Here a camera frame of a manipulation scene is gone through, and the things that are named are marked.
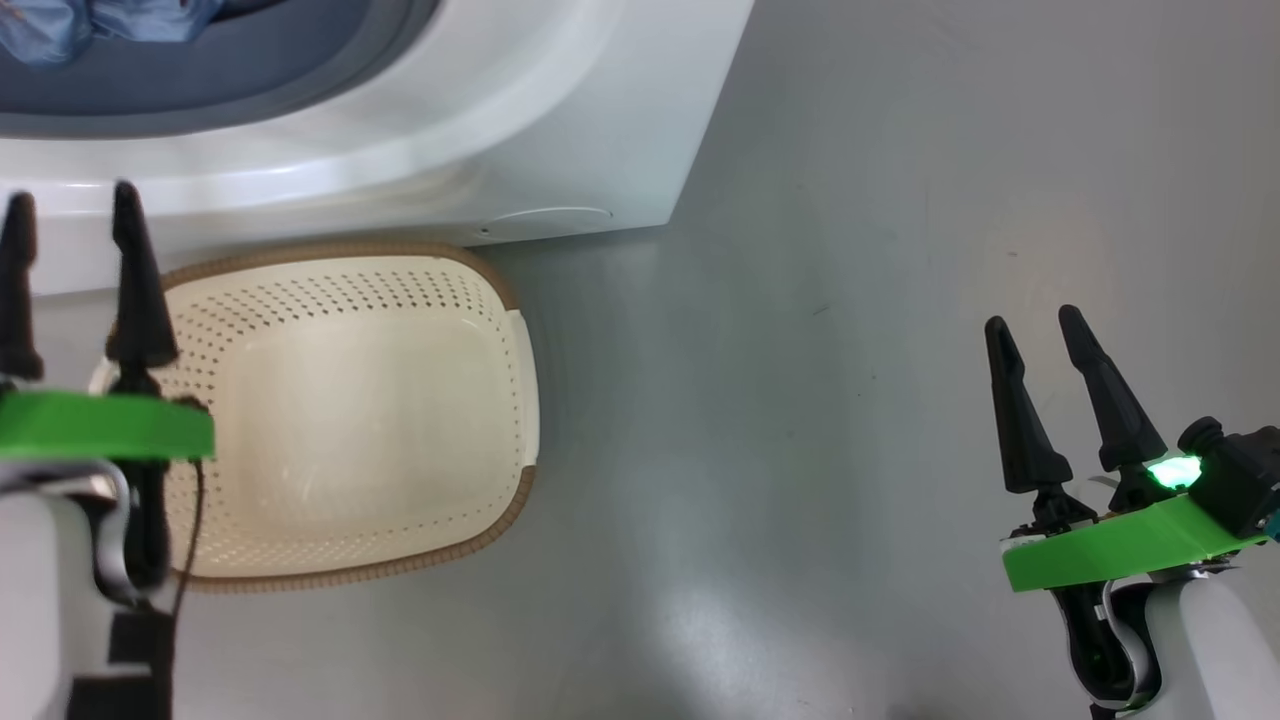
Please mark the round white filter cover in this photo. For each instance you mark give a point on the round white filter cover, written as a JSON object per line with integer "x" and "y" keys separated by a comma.
{"x": 545, "y": 220}

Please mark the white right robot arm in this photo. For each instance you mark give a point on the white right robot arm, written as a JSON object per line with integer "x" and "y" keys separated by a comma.
{"x": 1220, "y": 650}

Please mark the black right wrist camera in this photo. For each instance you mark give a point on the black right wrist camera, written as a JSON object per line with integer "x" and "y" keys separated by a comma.
{"x": 1235, "y": 475}

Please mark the grey rubber door gasket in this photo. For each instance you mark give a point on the grey rubber door gasket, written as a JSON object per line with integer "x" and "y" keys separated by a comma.
{"x": 200, "y": 90}

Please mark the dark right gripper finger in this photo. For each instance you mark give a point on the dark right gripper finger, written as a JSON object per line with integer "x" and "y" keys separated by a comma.
{"x": 1110, "y": 390}
{"x": 1020, "y": 420}

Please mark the blue cartoon print garment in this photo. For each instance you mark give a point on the blue cartoon print garment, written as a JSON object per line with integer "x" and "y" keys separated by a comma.
{"x": 150, "y": 18}
{"x": 40, "y": 30}

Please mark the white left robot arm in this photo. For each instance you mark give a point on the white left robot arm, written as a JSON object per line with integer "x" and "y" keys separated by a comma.
{"x": 40, "y": 620}

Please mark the cream perforated laundry basket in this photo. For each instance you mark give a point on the cream perforated laundry basket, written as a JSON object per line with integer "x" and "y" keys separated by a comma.
{"x": 370, "y": 420}

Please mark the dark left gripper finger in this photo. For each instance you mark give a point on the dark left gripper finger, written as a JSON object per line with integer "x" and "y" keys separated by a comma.
{"x": 18, "y": 290}
{"x": 140, "y": 300}

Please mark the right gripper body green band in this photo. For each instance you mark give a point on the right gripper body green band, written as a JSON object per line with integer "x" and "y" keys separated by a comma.
{"x": 1110, "y": 550}

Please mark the white front-load washing machine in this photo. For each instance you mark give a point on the white front-load washing machine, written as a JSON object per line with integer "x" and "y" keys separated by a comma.
{"x": 560, "y": 130}

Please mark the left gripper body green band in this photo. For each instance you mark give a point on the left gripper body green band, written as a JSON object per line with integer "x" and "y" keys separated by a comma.
{"x": 100, "y": 425}

